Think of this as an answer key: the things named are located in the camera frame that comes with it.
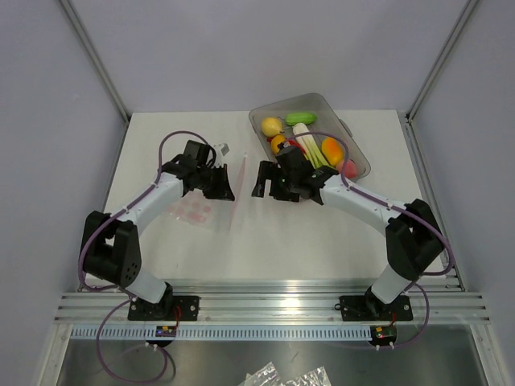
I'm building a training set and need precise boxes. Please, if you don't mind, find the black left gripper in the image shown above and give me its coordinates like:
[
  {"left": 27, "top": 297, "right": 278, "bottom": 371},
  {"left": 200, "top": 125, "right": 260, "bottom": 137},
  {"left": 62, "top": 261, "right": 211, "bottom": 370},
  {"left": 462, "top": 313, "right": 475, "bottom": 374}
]
[{"left": 196, "top": 163, "right": 234, "bottom": 201}]

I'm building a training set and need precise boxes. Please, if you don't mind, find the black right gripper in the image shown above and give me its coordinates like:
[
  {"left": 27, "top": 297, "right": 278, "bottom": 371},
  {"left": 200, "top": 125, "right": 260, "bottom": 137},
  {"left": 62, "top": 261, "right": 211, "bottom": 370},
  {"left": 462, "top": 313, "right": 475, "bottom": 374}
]
[{"left": 252, "top": 160, "right": 300, "bottom": 203}]

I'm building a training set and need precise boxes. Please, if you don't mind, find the clear zip top bag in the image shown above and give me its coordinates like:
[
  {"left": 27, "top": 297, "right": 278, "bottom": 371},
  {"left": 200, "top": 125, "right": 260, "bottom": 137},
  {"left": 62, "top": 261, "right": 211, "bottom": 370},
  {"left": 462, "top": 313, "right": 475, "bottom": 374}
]
[{"left": 167, "top": 154, "right": 247, "bottom": 232}]

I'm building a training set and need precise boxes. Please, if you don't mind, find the green celery bunch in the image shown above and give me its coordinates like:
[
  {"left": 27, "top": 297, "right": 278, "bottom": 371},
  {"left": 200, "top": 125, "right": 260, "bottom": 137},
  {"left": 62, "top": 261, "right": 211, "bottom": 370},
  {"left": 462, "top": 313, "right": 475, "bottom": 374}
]
[{"left": 293, "top": 123, "right": 329, "bottom": 169}]

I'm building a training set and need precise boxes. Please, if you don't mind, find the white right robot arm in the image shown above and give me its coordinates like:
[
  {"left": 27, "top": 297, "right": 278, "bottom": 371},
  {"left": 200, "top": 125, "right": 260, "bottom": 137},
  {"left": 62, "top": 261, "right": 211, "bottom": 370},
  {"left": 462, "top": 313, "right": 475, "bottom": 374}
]
[{"left": 252, "top": 146, "right": 445, "bottom": 318}]

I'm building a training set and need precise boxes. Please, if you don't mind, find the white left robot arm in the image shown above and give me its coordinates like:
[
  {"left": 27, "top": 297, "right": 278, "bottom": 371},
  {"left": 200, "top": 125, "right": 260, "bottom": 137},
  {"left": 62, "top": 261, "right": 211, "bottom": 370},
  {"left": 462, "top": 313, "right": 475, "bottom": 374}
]
[{"left": 78, "top": 140, "right": 235, "bottom": 320}]

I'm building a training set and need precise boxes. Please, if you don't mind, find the clear plastic food bin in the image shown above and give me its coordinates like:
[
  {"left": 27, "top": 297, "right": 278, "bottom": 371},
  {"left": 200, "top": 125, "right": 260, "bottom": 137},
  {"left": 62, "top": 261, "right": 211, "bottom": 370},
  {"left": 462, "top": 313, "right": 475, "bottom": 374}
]
[{"left": 248, "top": 92, "right": 372, "bottom": 183}]

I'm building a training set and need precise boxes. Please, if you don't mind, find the crumpled clear plastic bag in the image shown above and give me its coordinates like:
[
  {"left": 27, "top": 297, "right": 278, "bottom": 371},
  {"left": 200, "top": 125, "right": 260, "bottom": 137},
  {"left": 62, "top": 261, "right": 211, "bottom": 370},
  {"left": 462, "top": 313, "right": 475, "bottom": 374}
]
[{"left": 241, "top": 362, "right": 282, "bottom": 386}]

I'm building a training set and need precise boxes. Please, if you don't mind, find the orange tangerine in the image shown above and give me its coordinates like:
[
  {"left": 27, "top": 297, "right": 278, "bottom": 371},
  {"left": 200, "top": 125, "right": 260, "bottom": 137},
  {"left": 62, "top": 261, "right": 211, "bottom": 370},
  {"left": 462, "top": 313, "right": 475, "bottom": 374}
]
[{"left": 270, "top": 135, "right": 286, "bottom": 154}]

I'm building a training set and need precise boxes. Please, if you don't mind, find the orange yellow mango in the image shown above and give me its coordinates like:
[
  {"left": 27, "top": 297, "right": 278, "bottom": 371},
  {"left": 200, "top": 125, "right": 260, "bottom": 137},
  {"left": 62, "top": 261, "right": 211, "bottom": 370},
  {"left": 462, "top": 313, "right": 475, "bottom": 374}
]
[{"left": 321, "top": 137, "right": 345, "bottom": 166}]

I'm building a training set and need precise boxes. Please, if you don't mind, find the green chayote gourd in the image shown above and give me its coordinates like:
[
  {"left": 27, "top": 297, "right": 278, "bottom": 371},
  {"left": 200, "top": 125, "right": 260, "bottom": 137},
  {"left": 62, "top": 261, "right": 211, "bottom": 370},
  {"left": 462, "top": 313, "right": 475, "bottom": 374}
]
[{"left": 284, "top": 112, "right": 317, "bottom": 126}]

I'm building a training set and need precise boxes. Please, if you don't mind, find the pink peach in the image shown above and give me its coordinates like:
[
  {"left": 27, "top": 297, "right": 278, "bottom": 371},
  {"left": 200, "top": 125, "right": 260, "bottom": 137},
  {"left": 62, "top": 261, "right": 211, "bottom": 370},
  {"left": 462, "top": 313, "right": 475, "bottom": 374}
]
[{"left": 336, "top": 160, "right": 358, "bottom": 179}]

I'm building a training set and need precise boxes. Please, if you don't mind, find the left small circuit board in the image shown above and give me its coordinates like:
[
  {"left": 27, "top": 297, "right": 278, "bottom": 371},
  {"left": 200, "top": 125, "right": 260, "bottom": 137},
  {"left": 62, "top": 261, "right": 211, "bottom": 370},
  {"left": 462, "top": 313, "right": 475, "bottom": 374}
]
[{"left": 156, "top": 326, "right": 176, "bottom": 337}]

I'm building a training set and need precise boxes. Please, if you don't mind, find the small circuit board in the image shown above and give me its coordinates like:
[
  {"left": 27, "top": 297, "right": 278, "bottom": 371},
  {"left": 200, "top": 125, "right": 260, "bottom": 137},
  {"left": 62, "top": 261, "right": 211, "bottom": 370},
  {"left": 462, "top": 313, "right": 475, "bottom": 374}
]
[
  {"left": 373, "top": 326, "right": 397, "bottom": 340},
  {"left": 156, "top": 326, "right": 176, "bottom": 337}
]

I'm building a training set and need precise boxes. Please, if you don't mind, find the right small circuit board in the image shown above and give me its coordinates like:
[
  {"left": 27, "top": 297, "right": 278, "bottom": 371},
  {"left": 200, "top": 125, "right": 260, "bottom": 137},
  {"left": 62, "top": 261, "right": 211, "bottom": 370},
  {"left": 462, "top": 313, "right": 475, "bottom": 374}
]
[{"left": 373, "top": 326, "right": 397, "bottom": 340}]

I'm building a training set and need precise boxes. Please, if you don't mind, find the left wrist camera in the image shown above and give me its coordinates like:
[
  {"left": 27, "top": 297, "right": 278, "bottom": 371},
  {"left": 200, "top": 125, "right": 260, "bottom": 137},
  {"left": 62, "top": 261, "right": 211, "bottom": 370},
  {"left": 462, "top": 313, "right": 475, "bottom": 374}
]
[{"left": 213, "top": 143, "right": 230, "bottom": 158}]

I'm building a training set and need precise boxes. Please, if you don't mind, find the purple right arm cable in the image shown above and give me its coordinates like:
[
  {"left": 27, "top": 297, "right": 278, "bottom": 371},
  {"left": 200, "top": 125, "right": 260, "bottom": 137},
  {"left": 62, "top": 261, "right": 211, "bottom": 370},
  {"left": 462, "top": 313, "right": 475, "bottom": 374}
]
[{"left": 286, "top": 131, "right": 451, "bottom": 349}]

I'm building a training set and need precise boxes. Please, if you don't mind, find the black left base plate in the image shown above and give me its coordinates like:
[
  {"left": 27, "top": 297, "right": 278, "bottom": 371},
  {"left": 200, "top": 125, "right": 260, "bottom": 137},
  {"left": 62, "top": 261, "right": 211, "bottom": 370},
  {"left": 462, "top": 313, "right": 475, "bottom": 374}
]
[{"left": 127, "top": 295, "right": 200, "bottom": 322}]

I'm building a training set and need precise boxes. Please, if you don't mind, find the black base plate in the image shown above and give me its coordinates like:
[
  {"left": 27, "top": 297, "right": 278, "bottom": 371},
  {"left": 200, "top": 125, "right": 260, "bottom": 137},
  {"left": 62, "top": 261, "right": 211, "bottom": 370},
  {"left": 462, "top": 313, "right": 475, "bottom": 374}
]
[
  {"left": 127, "top": 295, "right": 200, "bottom": 322},
  {"left": 334, "top": 295, "right": 414, "bottom": 322}
]

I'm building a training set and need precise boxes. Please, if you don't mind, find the right aluminium frame post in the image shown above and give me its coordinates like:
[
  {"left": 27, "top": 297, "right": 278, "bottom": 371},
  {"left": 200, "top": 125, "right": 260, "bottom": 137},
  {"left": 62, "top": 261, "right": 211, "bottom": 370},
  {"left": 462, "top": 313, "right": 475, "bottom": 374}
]
[{"left": 405, "top": 0, "right": 482, "bottom": 121}]

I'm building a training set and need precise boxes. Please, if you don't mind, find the aluminium frame post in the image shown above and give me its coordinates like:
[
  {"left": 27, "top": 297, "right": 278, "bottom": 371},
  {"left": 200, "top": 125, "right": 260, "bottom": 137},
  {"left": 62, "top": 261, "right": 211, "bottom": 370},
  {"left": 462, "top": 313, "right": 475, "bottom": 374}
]
[
  {"left": 405, "top": 0, "right": 482, "bottom": 121},
  {"left": 56, "top": 0, "right": 131, "bottom": 127}
]

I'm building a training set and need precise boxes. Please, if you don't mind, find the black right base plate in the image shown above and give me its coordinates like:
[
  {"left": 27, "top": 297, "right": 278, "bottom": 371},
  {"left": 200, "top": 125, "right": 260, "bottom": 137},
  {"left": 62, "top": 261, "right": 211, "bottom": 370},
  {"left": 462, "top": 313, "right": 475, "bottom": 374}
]
[{"left": 334, "top": 295, "right": 414, "bottom": 322}]

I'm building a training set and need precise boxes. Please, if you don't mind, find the aluminium mounting rail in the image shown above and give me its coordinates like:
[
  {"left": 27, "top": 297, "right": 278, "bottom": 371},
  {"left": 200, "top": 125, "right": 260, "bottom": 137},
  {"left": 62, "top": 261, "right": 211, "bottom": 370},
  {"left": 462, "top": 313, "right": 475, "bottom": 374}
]
[{"left": 54, "top": 276, "right": 491, "bottom": 326}]

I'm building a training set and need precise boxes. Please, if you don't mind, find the white slotted cable duct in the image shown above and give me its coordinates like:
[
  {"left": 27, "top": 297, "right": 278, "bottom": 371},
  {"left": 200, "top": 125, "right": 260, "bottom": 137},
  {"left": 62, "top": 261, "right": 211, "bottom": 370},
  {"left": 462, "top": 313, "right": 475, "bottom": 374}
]
[{"left": 71, "top": 325, "right": 372, "bottom": 342}]

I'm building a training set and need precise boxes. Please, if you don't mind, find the left aluminium frame post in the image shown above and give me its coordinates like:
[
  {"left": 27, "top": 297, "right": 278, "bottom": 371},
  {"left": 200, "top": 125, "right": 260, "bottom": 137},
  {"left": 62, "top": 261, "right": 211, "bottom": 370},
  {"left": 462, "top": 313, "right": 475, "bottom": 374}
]
[{"left": 56, "top": 0, "right": 131, "bottom": 127}]

